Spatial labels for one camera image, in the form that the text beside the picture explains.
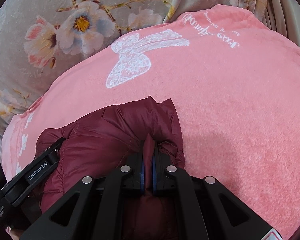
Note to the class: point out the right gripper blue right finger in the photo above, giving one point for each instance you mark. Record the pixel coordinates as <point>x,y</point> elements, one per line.
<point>205,208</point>

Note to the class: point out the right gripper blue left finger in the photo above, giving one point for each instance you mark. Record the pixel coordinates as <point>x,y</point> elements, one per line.
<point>90,209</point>

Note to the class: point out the person's left hand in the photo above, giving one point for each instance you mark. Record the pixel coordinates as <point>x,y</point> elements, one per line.
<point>15,234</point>

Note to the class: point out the maroon puffer jacket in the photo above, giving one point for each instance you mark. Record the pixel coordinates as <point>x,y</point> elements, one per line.
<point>101,141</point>

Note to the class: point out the grey floral bedsheet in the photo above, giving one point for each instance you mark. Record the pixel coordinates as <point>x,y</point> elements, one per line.
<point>41,39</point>

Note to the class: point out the pink fleece blanket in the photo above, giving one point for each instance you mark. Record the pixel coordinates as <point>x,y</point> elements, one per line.
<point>236,88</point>

